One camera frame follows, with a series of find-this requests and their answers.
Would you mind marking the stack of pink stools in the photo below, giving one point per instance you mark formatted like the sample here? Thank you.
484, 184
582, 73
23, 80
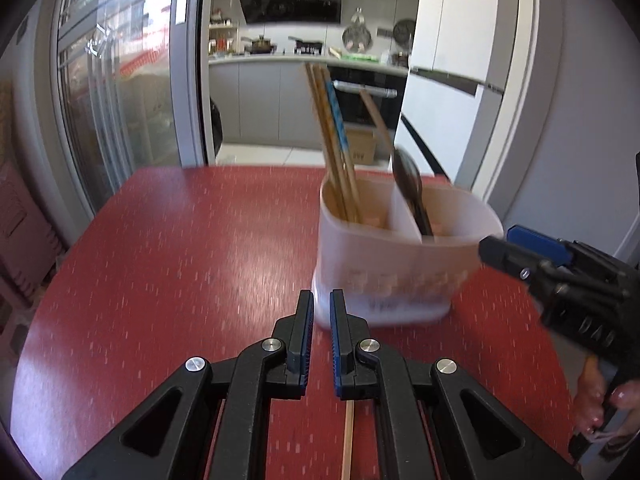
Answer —
25, 230

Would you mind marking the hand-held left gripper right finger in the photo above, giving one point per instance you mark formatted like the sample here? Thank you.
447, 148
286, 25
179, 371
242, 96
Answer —
337, 355

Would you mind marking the black frying pan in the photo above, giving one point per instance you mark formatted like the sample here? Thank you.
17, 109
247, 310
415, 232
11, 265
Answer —
306, 45

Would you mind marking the white refrigerator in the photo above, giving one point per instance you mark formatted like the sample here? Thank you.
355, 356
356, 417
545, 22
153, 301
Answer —
460, 60

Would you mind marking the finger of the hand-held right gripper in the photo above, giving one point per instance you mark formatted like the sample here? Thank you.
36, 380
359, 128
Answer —
510, 257
537, 241

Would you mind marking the cardboard box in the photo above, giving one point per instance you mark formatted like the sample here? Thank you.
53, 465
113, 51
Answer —
361, 147

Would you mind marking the grey kitchen counter cabinet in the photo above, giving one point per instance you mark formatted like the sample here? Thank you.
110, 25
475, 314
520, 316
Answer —
265, 105

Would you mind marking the small pot on counter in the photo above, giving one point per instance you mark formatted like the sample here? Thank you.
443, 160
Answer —
400, 58

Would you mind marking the dark brown plastic spoon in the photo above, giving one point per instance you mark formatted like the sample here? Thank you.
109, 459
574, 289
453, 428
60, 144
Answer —
407, 175

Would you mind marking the blue patterned wooden chopstick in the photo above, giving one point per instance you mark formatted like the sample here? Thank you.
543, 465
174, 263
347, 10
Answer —
340, 125

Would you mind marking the white plastic utensil holder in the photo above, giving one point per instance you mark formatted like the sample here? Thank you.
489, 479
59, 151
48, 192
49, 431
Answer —
390, 270

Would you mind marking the plain wooden chopstick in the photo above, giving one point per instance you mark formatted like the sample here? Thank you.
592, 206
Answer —
334, 160
348, 440

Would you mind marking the sliding glass door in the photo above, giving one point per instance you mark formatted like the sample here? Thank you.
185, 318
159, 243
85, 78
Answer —
130, 85

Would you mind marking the black built-in oven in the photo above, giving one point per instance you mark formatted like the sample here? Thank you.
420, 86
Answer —
360, 105

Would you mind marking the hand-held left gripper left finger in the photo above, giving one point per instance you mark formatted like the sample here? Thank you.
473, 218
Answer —
304, 350

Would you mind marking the person's right hand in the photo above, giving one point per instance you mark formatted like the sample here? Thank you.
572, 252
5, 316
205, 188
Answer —
587, 385

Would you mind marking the zigzag tip wooden chopstick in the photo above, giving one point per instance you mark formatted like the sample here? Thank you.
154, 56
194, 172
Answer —
327, 145

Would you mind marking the round metal steamer rack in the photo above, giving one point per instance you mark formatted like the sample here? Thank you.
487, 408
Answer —
357, 35

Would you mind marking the cooking pot with lid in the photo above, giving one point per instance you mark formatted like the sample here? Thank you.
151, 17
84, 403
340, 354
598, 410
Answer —
260, 45

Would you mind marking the round dark hanging tray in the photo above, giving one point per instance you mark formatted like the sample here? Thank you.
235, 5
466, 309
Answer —
404, 31

